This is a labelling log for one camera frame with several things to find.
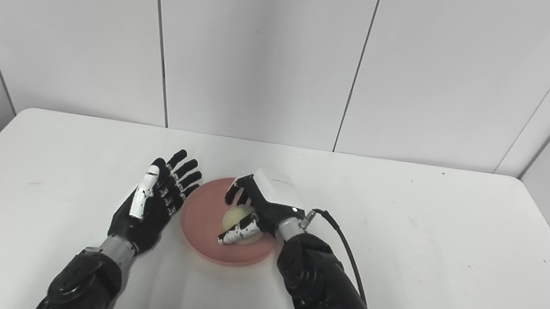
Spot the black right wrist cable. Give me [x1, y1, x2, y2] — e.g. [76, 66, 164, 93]
[292, 207, 378, 306]

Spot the pink round plate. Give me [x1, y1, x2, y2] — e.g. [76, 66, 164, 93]
[174, 171, 286, 272]

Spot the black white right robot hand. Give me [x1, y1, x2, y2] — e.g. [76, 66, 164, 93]
[216, 164, 311, 255]

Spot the cream steamed bun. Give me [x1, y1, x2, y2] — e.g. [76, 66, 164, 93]
[219, 202, 267, 249]

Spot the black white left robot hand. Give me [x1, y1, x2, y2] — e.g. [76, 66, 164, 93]
[105, 142, 206, 263]

